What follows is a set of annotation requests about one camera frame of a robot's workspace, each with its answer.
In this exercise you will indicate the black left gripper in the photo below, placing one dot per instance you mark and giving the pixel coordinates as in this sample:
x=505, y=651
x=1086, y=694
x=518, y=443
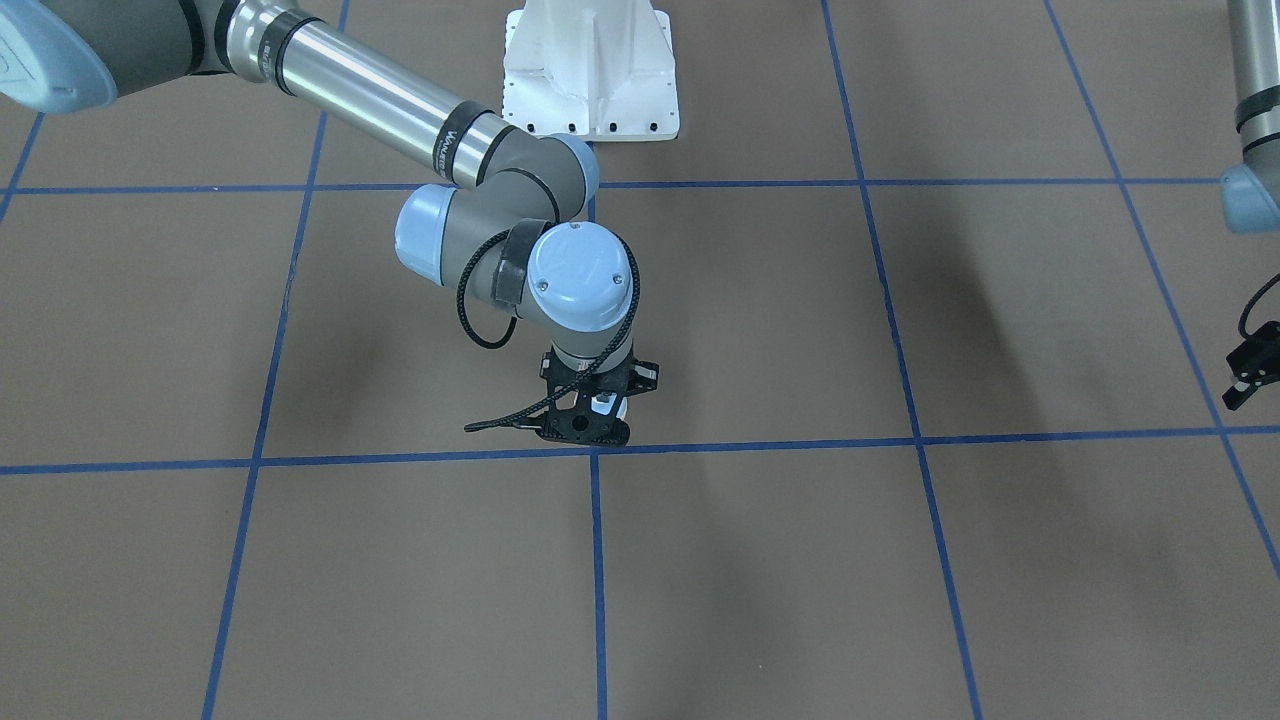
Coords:
x=1259, y=358

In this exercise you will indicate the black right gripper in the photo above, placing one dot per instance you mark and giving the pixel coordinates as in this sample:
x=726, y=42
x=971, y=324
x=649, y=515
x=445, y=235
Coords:
x=643, y=375

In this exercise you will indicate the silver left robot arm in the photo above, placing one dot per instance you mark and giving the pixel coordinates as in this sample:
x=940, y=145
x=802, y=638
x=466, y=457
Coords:
x=1249, y=189

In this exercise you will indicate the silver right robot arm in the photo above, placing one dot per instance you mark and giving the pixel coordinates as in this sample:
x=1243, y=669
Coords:
x=502, y=221

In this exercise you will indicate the white pedestal column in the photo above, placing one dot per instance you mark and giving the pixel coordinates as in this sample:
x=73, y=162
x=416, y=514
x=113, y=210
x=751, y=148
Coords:
x=603, y=71

